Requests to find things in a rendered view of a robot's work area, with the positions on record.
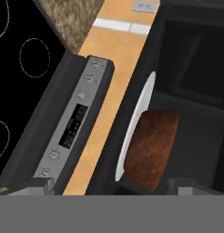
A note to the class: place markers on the brown waffle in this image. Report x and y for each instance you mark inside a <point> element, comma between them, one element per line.
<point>151,148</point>

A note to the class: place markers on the white bowl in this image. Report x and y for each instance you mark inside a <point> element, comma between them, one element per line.
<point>141,106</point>

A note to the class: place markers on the grey wall outlet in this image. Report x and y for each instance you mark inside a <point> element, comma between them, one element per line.
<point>144,6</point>

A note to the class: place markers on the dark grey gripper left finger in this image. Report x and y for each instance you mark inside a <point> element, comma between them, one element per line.
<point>41,185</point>

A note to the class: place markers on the black microwave oven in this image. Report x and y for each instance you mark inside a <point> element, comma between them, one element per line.
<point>195,130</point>

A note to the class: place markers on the silver stove knob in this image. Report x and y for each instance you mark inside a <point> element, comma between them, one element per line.
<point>44,173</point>
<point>89,78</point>
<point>53,155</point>
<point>81,95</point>
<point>96,63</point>

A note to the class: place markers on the black stove with silver panel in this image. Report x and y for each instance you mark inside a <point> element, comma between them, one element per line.
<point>22,100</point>

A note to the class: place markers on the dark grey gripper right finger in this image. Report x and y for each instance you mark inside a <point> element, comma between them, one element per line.
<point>185,185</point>

